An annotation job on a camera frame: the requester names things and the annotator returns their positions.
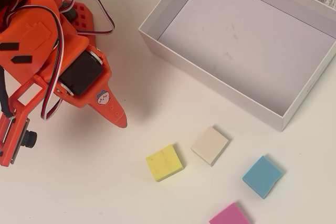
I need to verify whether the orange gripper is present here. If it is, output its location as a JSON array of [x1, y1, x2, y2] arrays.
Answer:
[[49, 34, 128, 129]]

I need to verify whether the yellow foam cuboid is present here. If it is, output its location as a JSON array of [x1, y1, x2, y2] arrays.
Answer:
[[145, 144, 184, 182]]

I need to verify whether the orange robot base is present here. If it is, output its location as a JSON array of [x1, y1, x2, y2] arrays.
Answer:
[[59, 0, 99, 49]]

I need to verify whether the beige foam cuboid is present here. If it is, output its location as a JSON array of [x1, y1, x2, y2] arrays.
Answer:
[[191, 125, 231, 167]]

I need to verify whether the white cardboard box bin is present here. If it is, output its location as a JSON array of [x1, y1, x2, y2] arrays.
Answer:
[[138, 0, 336, 132]]

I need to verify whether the pink foam cuboid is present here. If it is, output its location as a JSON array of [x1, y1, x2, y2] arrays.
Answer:
[[208, 202, 250, 224]]

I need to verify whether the blue foam cuboid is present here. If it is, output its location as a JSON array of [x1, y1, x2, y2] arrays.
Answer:
[[241, 155, 285, 200]]

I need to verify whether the red white black servo wire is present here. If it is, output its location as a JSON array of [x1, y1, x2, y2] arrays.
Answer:
[[0, 3, 66, 122], [51, 0, 116, 37]]

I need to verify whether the orange mounted wrist camera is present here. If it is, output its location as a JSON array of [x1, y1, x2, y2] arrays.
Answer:
[[0, 76, 49, 167]]

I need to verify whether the thick black camera cable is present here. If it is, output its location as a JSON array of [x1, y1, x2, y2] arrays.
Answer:
[[0, 66, 14, 119]]

